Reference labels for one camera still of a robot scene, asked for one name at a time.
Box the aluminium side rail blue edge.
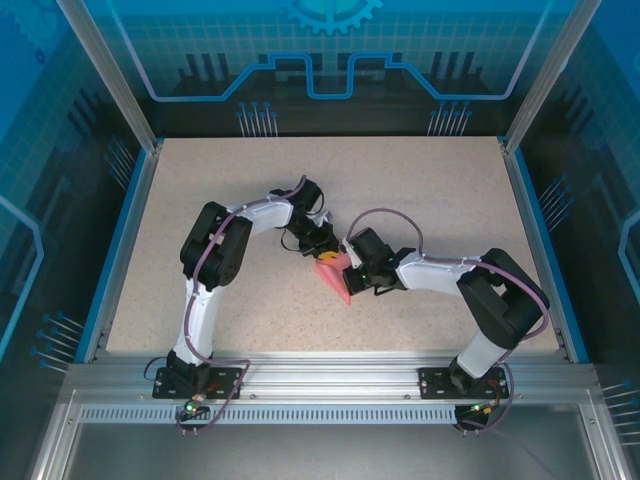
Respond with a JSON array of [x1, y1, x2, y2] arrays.
[[499, 142, 591, 364], [82, 142, 164, 364]]

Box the blue printed enclosure panel gear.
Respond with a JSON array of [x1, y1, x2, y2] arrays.
[[97, 0, 551, 139]]

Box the cable connector orange wires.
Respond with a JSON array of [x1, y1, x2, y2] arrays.
[[467, 398, 502, 419]]

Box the pink cloth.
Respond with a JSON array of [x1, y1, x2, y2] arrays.
[[313, 238, 354, 306]]

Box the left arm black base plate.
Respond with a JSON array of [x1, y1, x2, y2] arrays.
[[152, 366, 245, 401]]

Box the slotted grey cable duct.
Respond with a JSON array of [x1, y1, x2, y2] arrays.
[[77, 404, 464, 425]]

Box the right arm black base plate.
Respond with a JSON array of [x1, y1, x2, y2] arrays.
[[417, 366, 507, 401]]

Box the aluminium lower frame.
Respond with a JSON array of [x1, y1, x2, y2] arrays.
[[29, 388, 636, 480]]

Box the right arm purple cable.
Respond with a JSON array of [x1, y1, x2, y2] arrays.
[[345, 207, 551, 439]]

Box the aluminium corner post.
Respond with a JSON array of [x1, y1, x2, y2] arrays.
[[501, 0, 601, 156], [54, 0, 164, 154]]

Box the cable connector green light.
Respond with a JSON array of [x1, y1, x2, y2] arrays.
[[182, 393, 209, 419]]

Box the thin black base wire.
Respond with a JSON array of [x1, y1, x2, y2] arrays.
[[142, 354, 172, 385]]

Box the aluminium mounting rail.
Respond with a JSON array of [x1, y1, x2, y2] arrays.
[[64, 349, 599, 391]]

